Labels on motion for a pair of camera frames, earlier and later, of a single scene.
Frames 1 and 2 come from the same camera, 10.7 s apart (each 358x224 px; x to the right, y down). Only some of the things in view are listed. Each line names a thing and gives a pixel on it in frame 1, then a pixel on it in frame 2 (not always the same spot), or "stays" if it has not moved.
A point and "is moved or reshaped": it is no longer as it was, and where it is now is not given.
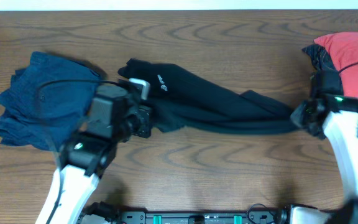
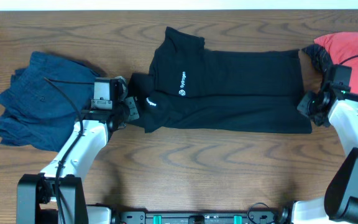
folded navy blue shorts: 48,102 stays
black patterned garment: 321,58 stays
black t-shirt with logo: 180,99 is moved or reshaped
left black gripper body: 137,126 -> 125,112
